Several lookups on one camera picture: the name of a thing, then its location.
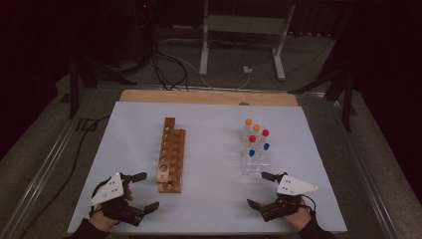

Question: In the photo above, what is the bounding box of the white floor cable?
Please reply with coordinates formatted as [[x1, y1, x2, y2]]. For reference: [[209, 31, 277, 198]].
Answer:
[[158, 38, 252, 90]]

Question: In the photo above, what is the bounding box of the clear plastic tube rack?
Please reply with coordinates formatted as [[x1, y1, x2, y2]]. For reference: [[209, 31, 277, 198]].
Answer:
[[240, 127, 272, 176]]

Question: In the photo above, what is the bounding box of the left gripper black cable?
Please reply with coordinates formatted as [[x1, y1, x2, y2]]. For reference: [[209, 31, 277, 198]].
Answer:
[[89, 178, 110, 214]]

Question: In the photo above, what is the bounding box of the black stand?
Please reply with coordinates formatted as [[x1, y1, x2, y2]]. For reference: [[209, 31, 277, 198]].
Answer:
[[68, 49, 137, 120], [288, 33, 358, 132]]

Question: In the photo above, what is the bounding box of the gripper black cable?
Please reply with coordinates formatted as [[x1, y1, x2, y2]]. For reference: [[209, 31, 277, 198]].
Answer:
[[300, 194, 317, 214], [89, 178, 110, 214]]

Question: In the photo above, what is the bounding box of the person's right hand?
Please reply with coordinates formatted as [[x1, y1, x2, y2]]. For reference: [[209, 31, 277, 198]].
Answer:
[[284, 198, 314, 232]]

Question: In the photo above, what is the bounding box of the pale blue table mat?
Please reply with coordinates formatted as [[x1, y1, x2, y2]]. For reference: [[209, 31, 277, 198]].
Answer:
[[67, 101, 348, 235]]

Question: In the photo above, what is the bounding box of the black floor cable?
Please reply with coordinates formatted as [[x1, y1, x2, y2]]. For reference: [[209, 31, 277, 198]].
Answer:
[[19, 115, 110, 239]]

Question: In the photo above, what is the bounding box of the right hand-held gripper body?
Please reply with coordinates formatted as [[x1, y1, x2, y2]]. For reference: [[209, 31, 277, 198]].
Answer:
[[259, 174, 319, 223]]

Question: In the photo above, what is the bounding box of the wooden test tube rack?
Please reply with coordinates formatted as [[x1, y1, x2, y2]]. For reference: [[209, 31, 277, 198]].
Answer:
[[155, 117, 187, 194]]

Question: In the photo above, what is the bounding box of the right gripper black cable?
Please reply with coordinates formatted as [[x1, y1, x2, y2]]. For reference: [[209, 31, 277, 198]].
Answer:
[[300, 194, 317, 214]]

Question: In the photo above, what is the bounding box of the dark equipment with red light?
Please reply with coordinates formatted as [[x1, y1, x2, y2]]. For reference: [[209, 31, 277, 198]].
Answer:
[[130, 0, 157, 64]]

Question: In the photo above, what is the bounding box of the silver metal rail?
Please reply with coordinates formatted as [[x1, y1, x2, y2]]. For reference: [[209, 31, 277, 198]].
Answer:
[[329, 99, 403, 239], [0, 89, 98, 239]]

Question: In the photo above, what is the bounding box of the black cable bundle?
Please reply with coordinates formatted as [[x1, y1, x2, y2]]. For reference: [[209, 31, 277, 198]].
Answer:
[[150, 46, 190, 92]]

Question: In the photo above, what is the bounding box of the person's left hand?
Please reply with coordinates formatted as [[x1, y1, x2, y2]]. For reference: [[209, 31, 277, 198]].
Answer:
[[89, 208, 121, 233]]

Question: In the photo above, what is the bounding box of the grey metal stand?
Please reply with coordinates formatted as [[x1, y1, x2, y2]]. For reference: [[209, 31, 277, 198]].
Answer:
[[198, 0, 297, 82]]

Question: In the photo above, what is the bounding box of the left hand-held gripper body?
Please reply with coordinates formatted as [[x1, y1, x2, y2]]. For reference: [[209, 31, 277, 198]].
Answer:
[[88, 172, 147, 228]]

